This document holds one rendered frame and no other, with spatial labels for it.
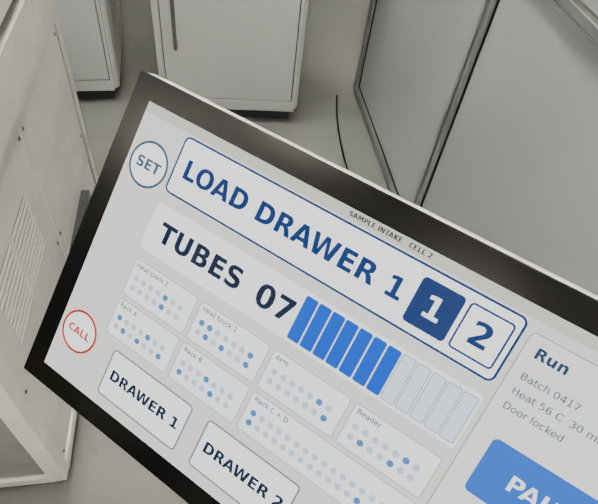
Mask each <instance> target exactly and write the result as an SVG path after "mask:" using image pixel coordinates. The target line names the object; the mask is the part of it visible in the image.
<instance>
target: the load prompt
mask: <svg viewBox="0 0 598 504"><path fill-rule="evenodd" d="M163 191H165V192H167V193H168V194H170V195H172V196H173V197H175V198H177V199H179V200H180V201H182V202H184V203H185V204H187V205H189V206H190V207H192V208H194V209H195V210H197V211H199V212H200V213H202V214H204V215H206V216H207V217H209V218H211V219H212V220H214V221H216V222H217V223H219V224H221V225H222V226H224V227H226V228H228V229H229V230H231V231H233V232H234V233H236V234H238V235H239V236H241V237H243V238H244V239H246V240H248V241H249V242H251V243H253V244H255V245H256V246H258V247H260V248H261V249H263V250H265V251H266V252H268V253H270V254H271V255H273V256H275V257H277V258H278V259H280V260H282V261H283V262H285V263H287V264H288V265H290V266H292V267H293V268H295V269H297V270H299V271H300V272H302V273H304V274H305V275H307V276H309V277H310V278H312V279H314V280H315V281H317V282H319V283H320V284H322V285H324V286H326V287H327V288H329V289H331V290H332V291H334V292H336V293H337V294H339V295H341V296H342V297H344V298H346V299H348V300H349V301H351V302H353V303H354V304H356V305H358V306H359V307H361V308H363V309H364V310H366V311H368V312H369V313H371V314H373V315H375V316H376V317H378V318H380V319H381V320H383V321H385V322H386V323H388V324H390V325H391V326H393V327H395V328H397V329H398V330H400V331H402V332H403V333H405V334H407V335H408V336H410V337H412V338H413V339H415V340H417V341H418V342H420V343H422V344H424V345H425V346H427V347H429V348H430V349H432V350H434V351H435V352H437V353H439V354H440V355H442V356H444V357H446V358H447V359H449V360H451V361H452V362H454V363H456V364H457V365H459V366H461V367H462V368H464V369H466V370H468V371H469V372H471V373H473V374H474V375H476V376H478V377H479V378H481V379H483V380H484V381H486V382H488V383H489V384H491V385H492V384H493V382H494V381H495V379H496V378H497V376H498V374H499V373H500V371H501V369H502V368H503V366H504V364H505V363H506V361H507V360H508V358H509V356H510V355H511V353H512V351H513V350H514V348H515V346H516V345H517V343H518V342H519V340H520V338H521V337H522V335H523V333H524V332H525V330H526V328H527V327H528V325H529V324H530V322H531V320H532V319H530V318H528V317H526V316H524V315H523V314H521V313H519V312H517V311H515V310H513V309H511V308H509V307H508V306H506V305H504V304H502V303H500V302H498V301H496V300H495V299H493V298H491V297H489V296H487V295H485V294H483V293H482V292H480V291H478V290H476V289H474V288H472V287H470V286H469V285H467V284H465V283H463V282H461V281H459V280H457V279H456V278H454V277H452V276H450V275H448V274H446V273H444V272H442V271H441V270H439V269H437V268H435V267H433V266H431V265H429V264H428V263H426V262H424V261H422V260H420V259H418V258H416V257H415V256H413V255H411V254H409V253H407V252H405V251H403V250H402V249H400V248H398V247H396V246H394V245H392V244H390V243H388V242H387V241H385V240H383V239H381V238H379V237H377V236H375V235H374V234H372V233H370V232H368V231H366V230H364V229H362V228H361V227H359V226H357V225H355V224H353V223H351V222H349V221H348V220H346V219H344V218H342V217H340V216H338V215H336V214H335V213H333V212H331V211H329V210H327V209H325V208H323V207H321V206H320V205H318V204H316V203H314V202H312V201H310V200H308V199H307V198H305V197H303V196H301V195H299V194H297V193H295V192H294V191H292V190H290V189H288V188H286V187H284V186H282V185H281V184H279V183H277V182H275V181H273V180H271V179H269V178H267V177H266V176H264V175H262V174H260V173H258V172H256V171H254V170H253V169H251V168H249V167H247V166H245V165H243V164H241V163H240V162H238V161H236V160H234V159H232V158H230V157H228V156H227V155H225V154H223V153H221V152H219V151H217V150H215V149H214V148H212V147H210V146H208V145H206V144H204V143H202V142H200V141H199V140H197V139H195V138H193V137H191V136H189V135H187V136H186V138H185V140H184V143H183V145H182V147H181V150H180V152H179V154H178V157H177V159H176V161H175V164H174V166H173V169H172V171H171V173H170V176H169V178H168V180H167V183H166V185H165V187H164V190H163Z"/></svg>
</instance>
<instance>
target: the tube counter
mask: <svg viewBox="0 0 598 504"><path fill-rule="evenodd" d="M244 314H245V315H247V316H248V317H250V318H251V319H253V320H254V321H256V322H258V323H259V324H261V325H262V326H264V327H265V328H267V329H268V330H270V331H271V332H273V333H274V334H276V335H278V336H279V337H281V338H282V339H284V340H285V341H287V342H288V343H290V344H291V345H293V346H295V347H296V348H298V349H299V350H301V351H302V352H304V353H305V354H307V355H308V356H310V357H312V358H313V359H315V360H316V361H318V362H319V363H321V364H322V365H324V366H325V367H327V368H329V369H330V370H332V371H333V372H335V373H336V374H338V375H339V376H341V377H342V378H344V379H346V380H347V381H349V382H350V383H352V384H353V385H355V386H356V387H358V388H359V389H361V390H362V391H364V392H366V393H367V394H369V395H370V396H372V397H373V398H375V399H376V400H378V401H379V402H381V403H383V404H384V405H386V406H387V407H389V408H390V409H392V410H393V411H395V412H396V413H398V414H400V415H401V416H403V417H404V418H406V419H407V420H409V421H410V422H412V423H413V424H415V425H417V426H418V427H420V428H421V429H423V430H424V431H426V432H427V433H429V434H430V435H432V436H433V437H435V438H437V439H438V440H440V441H441V442H443V443H444V444H446V445H447V446H449V447H450V448H452V449H453V448H454V446H455V445H456V443H457V441H458V440H459V438H460V436H461V435H462V433H463V431H464V430H465V428H466V427H467V425H468V423H469V422H470V420H471V418H472V417H473V415H474V414H475V412H476V410H477V409H478V407H479V405H480V404H481V402H482V400H483V399H484V396H482V395H480V394H479V393H477V392H475V391H474V390H472V389H470V388H469V387H467V386H465V385H464V384H462V383H460V382H459V381H457V380H455V379H454V378H452V377H450V376H449V375H447V374H445V373H444V372H442V371H440V370H439V369H437V368H435V367H434V366H432V365H430V364H429V363H427V362H425V361H424V360H422V359H420V358H419V357H417V356H415V355H414V354H412V353H410V352H409V351H407V350H405V349H404V348H402V347H400V346H399V345H397V344H395V343H394V342H392V341H391V340H389V339H387V338H386V337H384V336H382V335H381V334H379V333H377V332H376V331H374V330H372V329H371V328H369V327H367V326H366V325H364V324H362V323H361V322H359V321H357V320H356V319H354V318H352V317H351V316H349V315H347V314H346V313H344V312H342V311H341V310H339V309H337V308H336V307H334V306H332V305H331V304H329V303H327V302H326V301H324V300H322V299H321V298H319V297H317V296H316V295H314V294H312V293H311V292H309V291H307V290H306V289H304V288H302V287H301V286H299V285H298V284H296V283H294V282H293V281H291V280H289V279H288V278H286V277H284V276H283V275H281V274H279V273H278V272H276V271H274V270H273V269H271V268H269V267H268V266H266V268H265V270H264V272H263V274H262V276H261V278H260V280H259V282H258V284H257V286H256V288H255V291H254V293H253V295H252V297H251V299H250V301H249V303H248V305H247V307H246V309H245V311H244Z"/></svg>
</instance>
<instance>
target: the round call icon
mask: <svg viewBox="0 0 598 504"><path fill-rule="evenodd" d="M103 326H104V323H103V322H101V321H100V320H99V319H97V318H96V317H95V316H93V315H92V314H91V313H89V312H88V311H86V310H85V309H84V308H82V307H81V306H80V305H78V304H77V303H75V302H74V301H73V300H71V301H70V303H69V306H68V308H67V311H66V313H65V316H64V318H63V321H62V323H61V325H60V328H59V330H58V333H57V335H56V338H55V340H57V341H58V342H59V343H61V344H62V345H63V346H64V347H66V348H67V349H68V350H70V351H71V352H72V353H73V354H75V355H76V356H77V357H79V358H80V359H81V360H82V361H84V362H85V363H86V364H88V362H89V359H90V357H91V355H92V352H93V350H94V347H95V345H96V343H97V340H98V338H99V336H100V333H101V331H102V329H103Z"/></svg>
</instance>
